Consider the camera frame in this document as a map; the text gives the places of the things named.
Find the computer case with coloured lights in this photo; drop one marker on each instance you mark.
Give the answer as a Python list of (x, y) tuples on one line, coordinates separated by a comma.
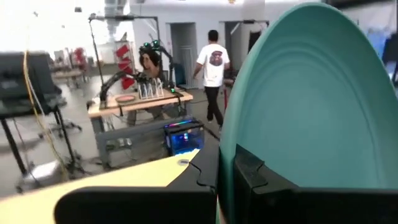
[(185, 138)]

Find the black background robot arm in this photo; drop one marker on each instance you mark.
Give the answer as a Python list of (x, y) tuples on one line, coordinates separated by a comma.
[(164, 56), (109, 84)]

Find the clear plate drying rack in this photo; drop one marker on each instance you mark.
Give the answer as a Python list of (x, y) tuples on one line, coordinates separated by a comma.
[(150, 90)]

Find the wooden robot work table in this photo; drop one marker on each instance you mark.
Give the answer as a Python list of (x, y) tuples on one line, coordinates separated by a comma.
[(140, 104)]

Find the red round plate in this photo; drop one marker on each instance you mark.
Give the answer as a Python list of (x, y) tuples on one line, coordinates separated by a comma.
[(125, 99)]

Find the grey door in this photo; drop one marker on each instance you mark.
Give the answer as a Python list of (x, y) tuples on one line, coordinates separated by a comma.
[(185, 56)]

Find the person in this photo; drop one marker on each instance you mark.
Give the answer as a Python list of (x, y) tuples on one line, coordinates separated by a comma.
[(150, 60), (214, 68)]

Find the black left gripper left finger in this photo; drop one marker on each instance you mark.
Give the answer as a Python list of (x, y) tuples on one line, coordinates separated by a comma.
[(140, 205)]

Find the silver corrugated ventilation duct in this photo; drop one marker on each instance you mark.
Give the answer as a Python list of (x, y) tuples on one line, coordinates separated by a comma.
[(115, 15)]

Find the red wall signs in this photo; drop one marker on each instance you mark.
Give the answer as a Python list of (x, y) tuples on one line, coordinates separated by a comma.
[(124, 62)]

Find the black camera gantry frame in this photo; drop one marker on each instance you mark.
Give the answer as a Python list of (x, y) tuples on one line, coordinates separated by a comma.
[(124, 17)]

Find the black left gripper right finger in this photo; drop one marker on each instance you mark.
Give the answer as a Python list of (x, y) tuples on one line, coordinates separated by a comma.
[(295, 207)]

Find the green round plate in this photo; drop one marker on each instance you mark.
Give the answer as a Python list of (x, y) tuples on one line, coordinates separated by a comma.
[(311, 109)]

